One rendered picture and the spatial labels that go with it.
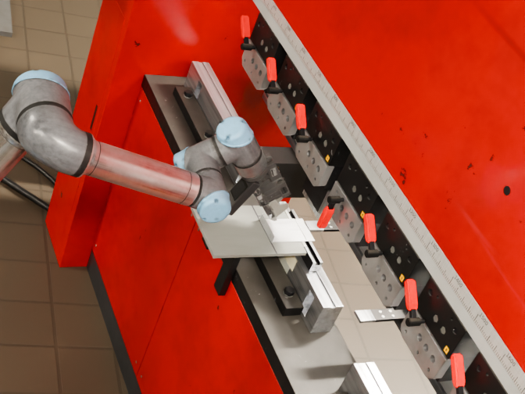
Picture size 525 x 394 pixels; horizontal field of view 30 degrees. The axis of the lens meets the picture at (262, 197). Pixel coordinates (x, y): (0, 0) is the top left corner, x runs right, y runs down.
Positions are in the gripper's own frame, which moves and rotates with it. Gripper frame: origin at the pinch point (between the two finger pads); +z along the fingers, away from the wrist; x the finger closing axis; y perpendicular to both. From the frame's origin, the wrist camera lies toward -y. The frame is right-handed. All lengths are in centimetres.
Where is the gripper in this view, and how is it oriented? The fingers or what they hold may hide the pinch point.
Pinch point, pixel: (271, 217)
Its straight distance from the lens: 248.2
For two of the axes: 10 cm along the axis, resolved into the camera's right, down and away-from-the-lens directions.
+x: -3.5, -6.7, 6.6
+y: 8.8, -4.8, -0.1
